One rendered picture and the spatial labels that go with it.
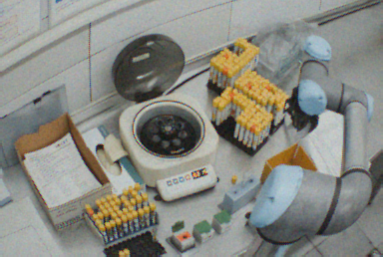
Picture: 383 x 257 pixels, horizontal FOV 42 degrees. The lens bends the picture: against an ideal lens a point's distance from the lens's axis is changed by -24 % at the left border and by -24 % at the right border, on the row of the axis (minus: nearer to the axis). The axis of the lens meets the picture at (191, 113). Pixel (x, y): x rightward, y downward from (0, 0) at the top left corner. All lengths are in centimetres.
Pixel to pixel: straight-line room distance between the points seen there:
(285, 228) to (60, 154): 96
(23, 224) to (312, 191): 75
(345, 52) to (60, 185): 127
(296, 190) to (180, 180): 83
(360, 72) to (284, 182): 137
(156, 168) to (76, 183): 25
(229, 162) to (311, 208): 93
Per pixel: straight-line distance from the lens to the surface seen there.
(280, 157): 179
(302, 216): 95
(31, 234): 136
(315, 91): 126
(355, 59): 231
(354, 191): 98
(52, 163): 175
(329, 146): 193
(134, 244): 164
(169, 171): 170
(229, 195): 166
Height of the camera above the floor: 236
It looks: 50 degrees down
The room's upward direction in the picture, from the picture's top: 6 degrees clockwise
